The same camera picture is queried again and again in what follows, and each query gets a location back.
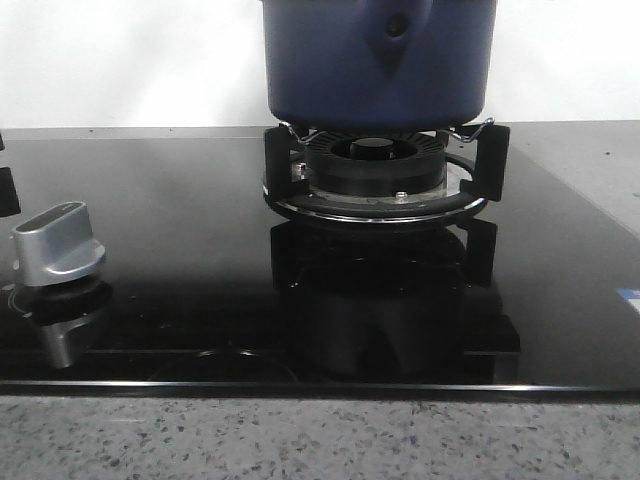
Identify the black pot support grate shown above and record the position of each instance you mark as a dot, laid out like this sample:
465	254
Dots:
476	158

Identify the black glass gas cooktop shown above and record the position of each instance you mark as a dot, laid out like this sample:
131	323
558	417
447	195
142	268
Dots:
206	292

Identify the dark blue cooking pot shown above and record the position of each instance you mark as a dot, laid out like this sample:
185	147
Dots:
377	66

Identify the silver stove control knob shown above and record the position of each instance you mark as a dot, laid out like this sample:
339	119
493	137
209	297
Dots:
57	246

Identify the blue white energy label sticker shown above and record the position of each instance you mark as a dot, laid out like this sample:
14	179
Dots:
631	297

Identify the black gas burner head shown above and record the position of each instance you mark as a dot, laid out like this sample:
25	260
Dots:
378	166

